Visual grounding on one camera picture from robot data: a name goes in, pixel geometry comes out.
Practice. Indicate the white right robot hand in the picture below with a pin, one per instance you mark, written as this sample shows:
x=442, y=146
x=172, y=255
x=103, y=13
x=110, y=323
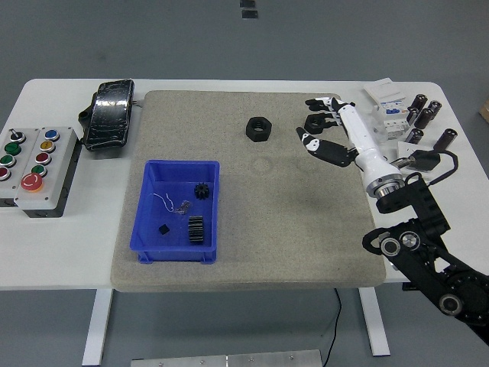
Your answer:
x=359, y=134

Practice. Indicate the small black hex nut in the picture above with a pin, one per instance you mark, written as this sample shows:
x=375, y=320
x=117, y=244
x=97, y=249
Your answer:
x=314, y=124

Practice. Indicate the small black gear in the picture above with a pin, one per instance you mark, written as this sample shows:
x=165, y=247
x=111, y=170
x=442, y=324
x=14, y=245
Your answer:
x=201, y=190

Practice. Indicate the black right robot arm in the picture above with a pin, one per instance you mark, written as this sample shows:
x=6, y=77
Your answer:
x=420, y=199

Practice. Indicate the large black hex nut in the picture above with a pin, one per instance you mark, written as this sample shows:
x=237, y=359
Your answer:
x=259, y=130

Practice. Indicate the brown cardboard box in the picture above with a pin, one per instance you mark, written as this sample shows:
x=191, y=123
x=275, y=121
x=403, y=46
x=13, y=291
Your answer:
x=485, y=109

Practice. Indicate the blue plastic box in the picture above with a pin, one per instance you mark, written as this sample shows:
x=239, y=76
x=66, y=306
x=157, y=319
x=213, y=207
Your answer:
x=179, y=244

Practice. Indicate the button box with emergency stop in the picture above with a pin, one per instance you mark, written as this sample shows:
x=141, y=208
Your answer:
x=49, y=183

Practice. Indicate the clear plastic bag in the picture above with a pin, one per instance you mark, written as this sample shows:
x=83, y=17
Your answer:
x=372, y=130

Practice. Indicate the white circuit breaker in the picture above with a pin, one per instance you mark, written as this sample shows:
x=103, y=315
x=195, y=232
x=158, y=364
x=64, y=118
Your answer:
x=393, y=120

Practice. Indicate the white square plate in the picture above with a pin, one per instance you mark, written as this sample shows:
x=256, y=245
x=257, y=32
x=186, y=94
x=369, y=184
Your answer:
x=405, y=149

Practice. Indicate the white flat carton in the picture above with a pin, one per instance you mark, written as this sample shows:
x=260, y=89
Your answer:
x=382, y=91

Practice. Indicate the dark brown capacitor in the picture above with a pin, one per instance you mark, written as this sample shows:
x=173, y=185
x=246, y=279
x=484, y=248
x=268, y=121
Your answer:
x=418, y=102
x=415, y=136
x=424, y=118
x=412, y=115
x=445, y=140
x=434, y=107

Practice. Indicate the black power adapter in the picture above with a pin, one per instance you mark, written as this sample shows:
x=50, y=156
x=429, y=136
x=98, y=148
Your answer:
x=426, y=160

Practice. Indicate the grey-brown mat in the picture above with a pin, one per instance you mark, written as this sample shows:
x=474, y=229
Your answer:
x=237, y=229

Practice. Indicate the wide black gear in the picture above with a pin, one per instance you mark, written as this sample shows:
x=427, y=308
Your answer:
x=196, y=229

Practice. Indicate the white table leg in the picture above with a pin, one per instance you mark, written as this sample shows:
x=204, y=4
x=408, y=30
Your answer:
x=97, y=325
x=376, y=325

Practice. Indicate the white thread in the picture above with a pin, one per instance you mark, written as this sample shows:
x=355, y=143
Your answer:
x=167, y=200

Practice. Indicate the tiny black plastic part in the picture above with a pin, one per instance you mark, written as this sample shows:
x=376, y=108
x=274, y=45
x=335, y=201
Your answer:
x=164, y=229

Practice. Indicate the silver metal plate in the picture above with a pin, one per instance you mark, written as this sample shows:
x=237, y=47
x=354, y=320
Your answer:
x=225, y=359

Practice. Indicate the button box with selector switch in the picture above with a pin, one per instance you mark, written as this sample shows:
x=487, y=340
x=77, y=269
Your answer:
x=11, y=153

